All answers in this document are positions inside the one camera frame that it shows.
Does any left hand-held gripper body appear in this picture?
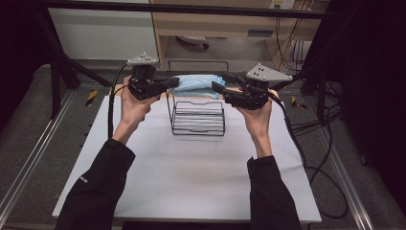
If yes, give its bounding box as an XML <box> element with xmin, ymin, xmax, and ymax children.
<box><xmin>126</xmin><ymin>52</ymin><xmax>164</xmax><ymax>101</ymax></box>

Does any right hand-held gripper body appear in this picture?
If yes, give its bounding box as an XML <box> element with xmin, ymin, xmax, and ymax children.
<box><xmin>228</xmin><ymin>62</ymin><xmax>293</xmax><ymax>111</ymax></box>

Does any light blue towel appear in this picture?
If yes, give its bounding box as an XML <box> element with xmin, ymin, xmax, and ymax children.
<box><xmin>169</xmin><ymin>74</ymin><xmax>226</xmax><ymax>100</ymax></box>

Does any black wire rack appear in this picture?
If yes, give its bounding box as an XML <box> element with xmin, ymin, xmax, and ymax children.
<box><xmin>166</xmin><ymin>90</ymin><xmax>227</xmax><ymax>137</ymax></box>

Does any person's right hand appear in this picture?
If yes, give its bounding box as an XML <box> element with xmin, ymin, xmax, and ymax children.
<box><xmin>236</xmin><ymin>90</ymin><xmax>280</xmax><ymax>137</ymax></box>

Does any person's left hand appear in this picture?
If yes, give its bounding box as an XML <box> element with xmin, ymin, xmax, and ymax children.
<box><xmin>119</xmin><ymin>76</ymin><xmax>160</xmax><ymax>128</ymax></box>

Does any yellow black floor tape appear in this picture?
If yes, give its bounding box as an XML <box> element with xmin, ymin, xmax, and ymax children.
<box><xmin>290</xmin><ymin>95</ymin><xmax>308</xmax><ymax>110</ymax></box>
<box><xmin>84</xmin><ymin>89</ymin><xmax>99</xmax><ymax>107</ymax></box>

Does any white object under desk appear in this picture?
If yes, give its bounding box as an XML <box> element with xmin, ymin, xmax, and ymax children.
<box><xmin>176</xmin><ymin>34</ymin><xmax>211</xmax><ymax>50</ymax></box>

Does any wooden desk shelf unit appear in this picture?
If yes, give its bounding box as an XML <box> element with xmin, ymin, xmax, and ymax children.
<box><xmin>149</xmin><ymin>0</ymin><xmax>329</xmax><ymax>70</ymax></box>

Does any white cabinet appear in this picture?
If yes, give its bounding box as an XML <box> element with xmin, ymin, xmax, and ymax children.
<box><xmin>47</xmin><ymin>8</ymin><xmax>160</xmax><ymax>61</ymax></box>

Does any black metal stand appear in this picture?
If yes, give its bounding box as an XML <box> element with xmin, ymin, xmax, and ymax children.
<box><xmin>33</xmin><ymin>9</ymin><xmax>113</xmax><ymax>120</ymax></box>
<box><xmin>271</xmin><ymin>61</ymin><xmax>341</xmax><ymax>127</ymax></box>

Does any black metal crossbar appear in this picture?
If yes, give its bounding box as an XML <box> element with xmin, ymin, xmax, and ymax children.
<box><xmin>32</xmin><ymin>0</ymin><xmax>331</xmax><ymax>19</ymax></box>

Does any black curtain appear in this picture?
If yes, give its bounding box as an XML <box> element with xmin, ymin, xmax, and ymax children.
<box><xmin>310</xmin><ymin>0</ymin><xmax>406</xmax><ymax>209</ymax></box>

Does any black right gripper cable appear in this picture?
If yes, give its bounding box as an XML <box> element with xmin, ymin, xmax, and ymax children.
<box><xmin>267</xmin><ymin>90</ymin><xmax>350</xmax><ymax>219</ymax></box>

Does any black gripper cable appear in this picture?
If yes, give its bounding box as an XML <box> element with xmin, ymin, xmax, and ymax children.
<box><xmin>107</xmin><ymin>62</ymin><xmax>133</xmax><ymax>140</ymax></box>
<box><xmin>267</xmin><ymin>90</ymin><xmax>350</xmax><ymax>219</ymax></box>

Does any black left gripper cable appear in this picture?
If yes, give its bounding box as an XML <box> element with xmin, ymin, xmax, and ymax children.
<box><xmin>107</xmin><ymin>62</ymin><xmax>133</xmax><ymax>140</ymax></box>

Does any bundle of hanging black cables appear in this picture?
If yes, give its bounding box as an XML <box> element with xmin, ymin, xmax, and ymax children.
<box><xmin>275</xmin><ymin>17</ymin><xmax>308</xmax><ymax>72</ymax></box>

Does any white wall socket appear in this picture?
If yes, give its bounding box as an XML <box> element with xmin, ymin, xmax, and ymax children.
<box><xmin>268</xmin><ymin>0</ymin><xmax>296</xmax><ymax>11</ymax></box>

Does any aluminium floor rail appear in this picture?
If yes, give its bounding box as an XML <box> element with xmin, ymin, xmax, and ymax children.
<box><xmin>0</xmin><ymin>91</ymin><xmax>76</xmax><ymax>219</ymax></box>
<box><xmin>317</xmin><ymin>126</ymin><xmax>375</xmax><ymax>230</ymax></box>

